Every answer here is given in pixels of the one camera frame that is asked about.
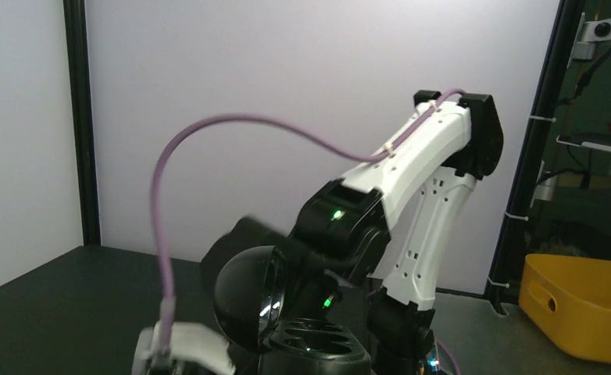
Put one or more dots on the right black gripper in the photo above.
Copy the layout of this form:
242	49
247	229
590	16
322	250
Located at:
256	273

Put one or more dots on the black earbud charging case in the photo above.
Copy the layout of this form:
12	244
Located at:
295	346

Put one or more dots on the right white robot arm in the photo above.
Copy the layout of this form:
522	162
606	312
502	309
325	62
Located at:
453	140

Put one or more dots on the orange plastic bin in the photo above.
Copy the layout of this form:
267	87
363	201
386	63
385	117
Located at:
569	299

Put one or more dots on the right back frame post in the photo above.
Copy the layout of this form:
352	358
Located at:
505	274

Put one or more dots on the frame post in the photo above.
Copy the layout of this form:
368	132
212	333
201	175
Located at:
83	127
505	274

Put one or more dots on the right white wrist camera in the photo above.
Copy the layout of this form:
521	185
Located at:
190	344

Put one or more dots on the overhead camera mount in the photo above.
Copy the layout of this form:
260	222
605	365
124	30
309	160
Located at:
588	36

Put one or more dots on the left back frame post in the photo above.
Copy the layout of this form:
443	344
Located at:
83	127

